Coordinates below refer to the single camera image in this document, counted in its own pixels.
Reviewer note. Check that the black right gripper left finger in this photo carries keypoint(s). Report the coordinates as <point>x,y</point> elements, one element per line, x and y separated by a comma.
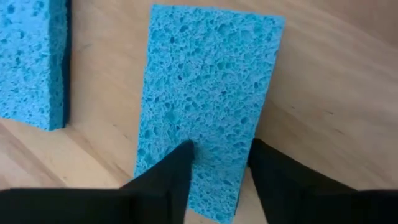
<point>140,205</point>

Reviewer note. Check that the blue sponge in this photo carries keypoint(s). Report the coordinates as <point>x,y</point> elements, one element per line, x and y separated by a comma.
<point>28,62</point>
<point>211,77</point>

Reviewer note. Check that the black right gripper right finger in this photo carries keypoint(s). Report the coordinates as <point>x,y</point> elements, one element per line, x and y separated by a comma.
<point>295,193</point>

